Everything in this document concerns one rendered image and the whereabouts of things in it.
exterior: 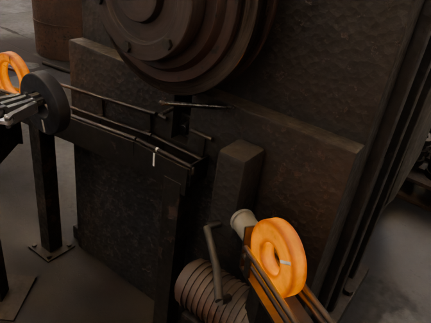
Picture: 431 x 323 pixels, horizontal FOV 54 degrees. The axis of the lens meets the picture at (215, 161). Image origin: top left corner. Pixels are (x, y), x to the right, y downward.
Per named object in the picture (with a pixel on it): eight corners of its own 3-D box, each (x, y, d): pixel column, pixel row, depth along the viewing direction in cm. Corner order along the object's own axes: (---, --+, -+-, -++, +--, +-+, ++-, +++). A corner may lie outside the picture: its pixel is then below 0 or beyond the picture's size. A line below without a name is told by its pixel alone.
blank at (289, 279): (268, 286, 91) (254, 290, 90) (258, 215, 92) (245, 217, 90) (313, 303, 77) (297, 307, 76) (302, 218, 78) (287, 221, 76)
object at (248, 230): (269, 262, 96) (276, 222, 91) (269, 264, 95) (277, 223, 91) (238, 266, 93) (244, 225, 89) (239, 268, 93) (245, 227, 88)
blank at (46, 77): (25, 65, 104) (13, 68, 102) (65, 75, 96) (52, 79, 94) (38, 122, 112) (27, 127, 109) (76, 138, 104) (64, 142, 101)
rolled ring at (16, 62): (-12, 57, 153) (-3, 56, 155) (6, 107, 157) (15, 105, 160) (11, 47, 141) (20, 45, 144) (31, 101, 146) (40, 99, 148)
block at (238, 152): (228, 210, 119) (241, 135, 107) (252, 223, 116) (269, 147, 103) (205, 228, 111) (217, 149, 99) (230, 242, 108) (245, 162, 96)
